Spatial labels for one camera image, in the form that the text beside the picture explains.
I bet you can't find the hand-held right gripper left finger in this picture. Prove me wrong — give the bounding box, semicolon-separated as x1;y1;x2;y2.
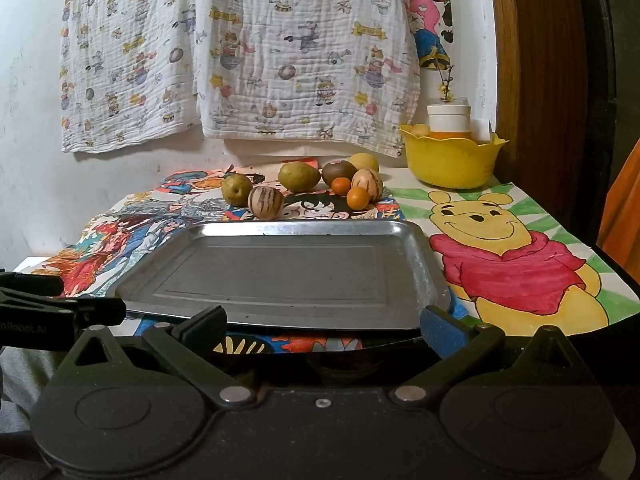
54;305;258;409

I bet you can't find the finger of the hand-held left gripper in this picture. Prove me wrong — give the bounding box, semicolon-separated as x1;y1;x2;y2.
0;296;127;329
0;271;66;301

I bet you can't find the round green pear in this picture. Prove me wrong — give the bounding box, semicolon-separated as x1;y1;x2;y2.
221;173;253;207

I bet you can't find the twig with yellow flowers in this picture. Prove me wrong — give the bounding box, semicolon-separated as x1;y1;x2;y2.
436;62;456;103

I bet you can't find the yellow pear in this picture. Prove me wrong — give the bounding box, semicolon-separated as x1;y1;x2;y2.
348;153;380;174

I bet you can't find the cartoon children drawing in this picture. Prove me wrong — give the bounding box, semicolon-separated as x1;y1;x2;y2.
159;162;321;202

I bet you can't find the yellow bear drawing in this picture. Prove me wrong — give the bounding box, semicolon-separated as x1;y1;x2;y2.
387;182;640;339

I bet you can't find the metal tray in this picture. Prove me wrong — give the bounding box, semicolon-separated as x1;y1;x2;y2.
107;220;453;334

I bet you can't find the dark door panel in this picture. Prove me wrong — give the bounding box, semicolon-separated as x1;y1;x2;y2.
575;0;640;251

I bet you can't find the grey cloth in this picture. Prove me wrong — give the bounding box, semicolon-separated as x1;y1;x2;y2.
0;347;58;433

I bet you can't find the white jar with orange base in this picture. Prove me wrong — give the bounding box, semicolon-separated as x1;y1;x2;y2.
426;97;473;141

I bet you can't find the brown kiwi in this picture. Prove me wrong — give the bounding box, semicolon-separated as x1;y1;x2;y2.
321;159;358;187

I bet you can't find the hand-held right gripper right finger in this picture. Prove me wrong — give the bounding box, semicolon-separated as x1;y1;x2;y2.
389;306;594;407

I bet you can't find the orange cloth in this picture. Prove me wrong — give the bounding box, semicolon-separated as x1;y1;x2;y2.
596;139;640;273

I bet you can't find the wooden door frame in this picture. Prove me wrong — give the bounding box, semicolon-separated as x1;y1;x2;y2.
487;0;588;241

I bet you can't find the cartoon wall poster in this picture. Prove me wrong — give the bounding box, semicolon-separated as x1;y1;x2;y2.
409;0;456;69

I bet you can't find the printed muslin cloth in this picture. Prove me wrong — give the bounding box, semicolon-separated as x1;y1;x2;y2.
194;0;422;157
59;0;201;154

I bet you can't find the yellow plastic bowl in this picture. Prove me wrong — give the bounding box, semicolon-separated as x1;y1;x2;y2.
398;124;510;189

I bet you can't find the striped pepino melon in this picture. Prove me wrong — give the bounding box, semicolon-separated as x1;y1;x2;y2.
248;186;285;220
351;168;384;201

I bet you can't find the long green pear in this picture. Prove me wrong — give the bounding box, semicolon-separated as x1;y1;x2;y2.
278;161;321;193

